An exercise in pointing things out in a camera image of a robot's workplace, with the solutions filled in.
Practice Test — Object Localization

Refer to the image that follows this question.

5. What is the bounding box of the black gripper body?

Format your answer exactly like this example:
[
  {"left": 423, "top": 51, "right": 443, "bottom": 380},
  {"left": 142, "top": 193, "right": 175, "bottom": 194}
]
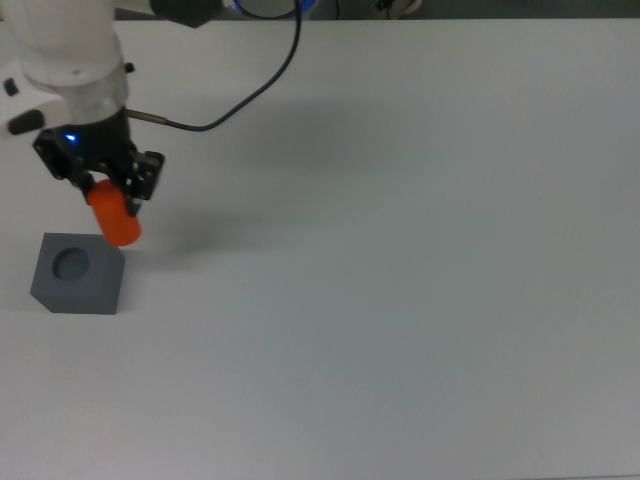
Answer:
[{"left": 63, "top": 106, "right": 138, "bottom": 185}]

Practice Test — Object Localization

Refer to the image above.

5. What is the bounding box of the orange cylinder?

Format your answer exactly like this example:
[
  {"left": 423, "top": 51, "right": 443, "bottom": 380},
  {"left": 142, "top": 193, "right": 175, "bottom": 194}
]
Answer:
[{"left": 86, "top": 179, "right": 144, "bottom": 249}]

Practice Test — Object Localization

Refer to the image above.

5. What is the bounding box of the grey block with round hole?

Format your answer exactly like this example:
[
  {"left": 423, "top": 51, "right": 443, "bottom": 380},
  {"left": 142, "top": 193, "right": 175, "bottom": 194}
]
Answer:
[{"left": 29, "top": 231, "right": 126, "bottom": 317}]

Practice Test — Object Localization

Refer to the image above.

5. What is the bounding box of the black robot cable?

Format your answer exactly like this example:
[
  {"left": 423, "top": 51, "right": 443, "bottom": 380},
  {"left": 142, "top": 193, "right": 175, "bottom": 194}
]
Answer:
[{"left": 124, "top": 0, "right": 305, "bottom": 134}]

